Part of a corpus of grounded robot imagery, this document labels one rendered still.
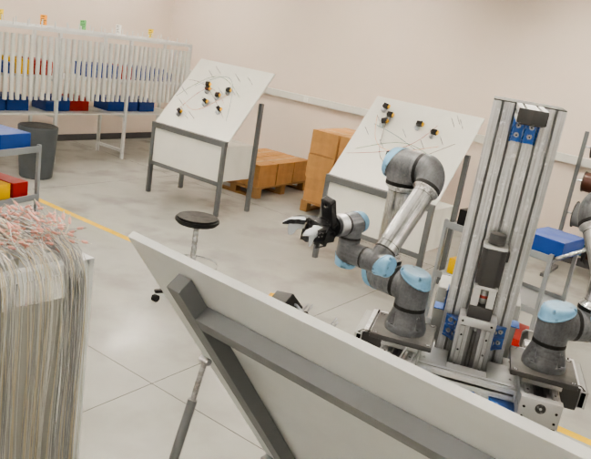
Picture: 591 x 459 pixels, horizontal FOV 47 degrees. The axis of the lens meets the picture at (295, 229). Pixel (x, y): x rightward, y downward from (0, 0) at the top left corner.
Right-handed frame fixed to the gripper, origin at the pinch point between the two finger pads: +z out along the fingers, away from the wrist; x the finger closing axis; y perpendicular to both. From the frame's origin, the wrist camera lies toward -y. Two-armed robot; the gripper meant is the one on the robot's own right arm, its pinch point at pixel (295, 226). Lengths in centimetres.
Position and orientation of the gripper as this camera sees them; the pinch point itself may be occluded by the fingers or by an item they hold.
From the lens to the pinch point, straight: 207.7
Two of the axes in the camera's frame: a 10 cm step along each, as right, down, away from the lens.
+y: -2.5, 9.0, 3.6
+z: -6.7, 1.1, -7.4
